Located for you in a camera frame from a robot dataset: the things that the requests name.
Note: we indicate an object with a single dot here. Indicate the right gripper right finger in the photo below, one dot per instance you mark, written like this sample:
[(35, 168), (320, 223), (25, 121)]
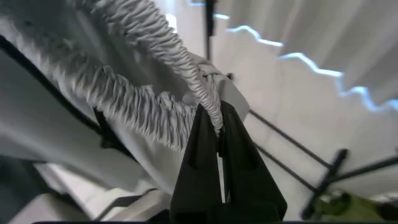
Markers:
[(252, 189)]

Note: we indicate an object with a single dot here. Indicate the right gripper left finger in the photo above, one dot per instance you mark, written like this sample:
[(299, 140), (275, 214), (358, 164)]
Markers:
[(196, 186)]

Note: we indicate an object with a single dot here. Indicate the pale grey shorts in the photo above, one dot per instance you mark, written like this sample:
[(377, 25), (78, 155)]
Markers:
[(140, 102)]

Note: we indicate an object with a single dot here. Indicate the green garment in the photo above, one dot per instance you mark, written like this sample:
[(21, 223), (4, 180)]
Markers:
[(363, 208)]

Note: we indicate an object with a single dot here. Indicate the black clothes rack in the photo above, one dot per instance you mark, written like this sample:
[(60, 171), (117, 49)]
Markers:
[(337, 163)]

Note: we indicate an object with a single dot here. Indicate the white curtain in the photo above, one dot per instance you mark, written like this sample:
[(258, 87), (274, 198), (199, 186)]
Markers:
[(342, 31)]

